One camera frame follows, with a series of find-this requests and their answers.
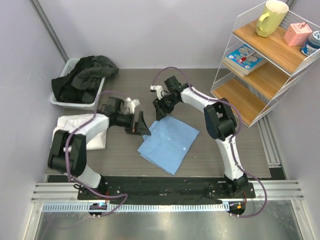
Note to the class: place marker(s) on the light blue long sleeve shirt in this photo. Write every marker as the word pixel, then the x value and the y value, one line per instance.
pixel 168 144

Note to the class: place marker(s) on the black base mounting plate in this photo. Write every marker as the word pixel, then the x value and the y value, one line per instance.
pixel 166 191

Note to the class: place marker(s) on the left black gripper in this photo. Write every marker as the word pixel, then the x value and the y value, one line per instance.
pixel 140 127

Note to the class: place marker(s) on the yellow green ceramic mug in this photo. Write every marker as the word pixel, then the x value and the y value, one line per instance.
pixel 272 15

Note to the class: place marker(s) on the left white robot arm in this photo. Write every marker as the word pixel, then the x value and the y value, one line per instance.
pixel 68 152

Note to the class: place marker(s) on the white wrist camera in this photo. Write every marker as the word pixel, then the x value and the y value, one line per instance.
pixel 130 105
pixel 158 90

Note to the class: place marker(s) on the blue white tissue pack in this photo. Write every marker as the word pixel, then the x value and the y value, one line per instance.
pixel 243 60

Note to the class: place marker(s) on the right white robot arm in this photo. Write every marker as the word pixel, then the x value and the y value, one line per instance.
pixel 220 123

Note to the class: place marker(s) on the white wire wooden shelf rack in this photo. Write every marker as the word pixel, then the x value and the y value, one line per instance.
pixel 256 94

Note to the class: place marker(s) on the black dark clothes pile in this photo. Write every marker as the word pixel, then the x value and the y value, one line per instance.
pixel 81 85

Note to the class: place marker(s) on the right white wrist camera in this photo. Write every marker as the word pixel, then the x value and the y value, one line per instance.
pixel 158 90

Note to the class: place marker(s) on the blue white lidded jar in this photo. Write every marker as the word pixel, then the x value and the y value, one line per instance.
pixel 312 44

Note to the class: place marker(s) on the pink cube power adapter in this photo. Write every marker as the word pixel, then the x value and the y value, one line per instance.
pixel 297 34

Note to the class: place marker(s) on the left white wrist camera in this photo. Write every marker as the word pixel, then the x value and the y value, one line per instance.
pixel 130 105

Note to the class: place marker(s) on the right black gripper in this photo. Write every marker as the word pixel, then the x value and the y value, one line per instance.
pixel 162 110

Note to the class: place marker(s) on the aluminium slotted cable rail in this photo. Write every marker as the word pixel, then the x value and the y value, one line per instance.
pixel 78 207

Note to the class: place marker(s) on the white plastic laundry basket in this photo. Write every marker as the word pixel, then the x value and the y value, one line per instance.
pixel 69 66

